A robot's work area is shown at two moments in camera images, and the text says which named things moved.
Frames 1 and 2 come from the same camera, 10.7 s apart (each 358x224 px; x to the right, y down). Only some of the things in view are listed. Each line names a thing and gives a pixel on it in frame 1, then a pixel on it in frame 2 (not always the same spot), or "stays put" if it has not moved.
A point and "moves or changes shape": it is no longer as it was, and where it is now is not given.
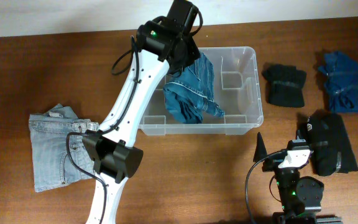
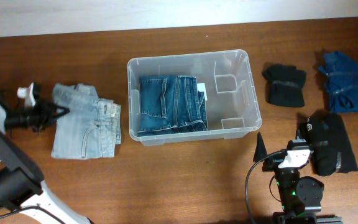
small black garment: (286, 84) stays put
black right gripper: (272, 163) stays put
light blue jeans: (53, 163) → (91, 127)
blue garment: (345, 87) stays put
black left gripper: (184, 55) → (42, 115)
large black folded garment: (325, 134) stays put
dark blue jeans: (190, 92) moves or changes shape
